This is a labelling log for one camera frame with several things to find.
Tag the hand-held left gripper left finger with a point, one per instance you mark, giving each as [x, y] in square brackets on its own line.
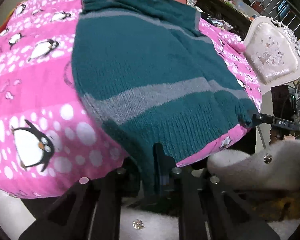
[107, 195]

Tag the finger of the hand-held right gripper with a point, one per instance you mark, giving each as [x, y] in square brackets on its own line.
[262, 119]

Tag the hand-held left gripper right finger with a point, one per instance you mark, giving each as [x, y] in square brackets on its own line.
[166, 177]

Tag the teal grey-striped knit sweater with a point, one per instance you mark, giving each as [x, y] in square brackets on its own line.
[150, 62]

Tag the pile of mixed clothes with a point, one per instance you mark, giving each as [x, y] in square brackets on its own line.
[220, 21]

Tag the white fuzzy jacket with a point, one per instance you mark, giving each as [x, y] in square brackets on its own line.
[145, 222]

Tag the cream ornate chair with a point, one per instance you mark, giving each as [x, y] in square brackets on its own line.
[272, 55]

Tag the yellow cloth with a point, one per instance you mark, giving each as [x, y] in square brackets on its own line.
[285, 207]

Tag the metal rack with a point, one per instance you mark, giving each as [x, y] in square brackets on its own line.
[282, 7]

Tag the dark wooden side table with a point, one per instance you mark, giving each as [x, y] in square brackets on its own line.
[222, 10]

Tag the pink penguin print blanket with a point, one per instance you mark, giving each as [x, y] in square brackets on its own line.
[35, 80]

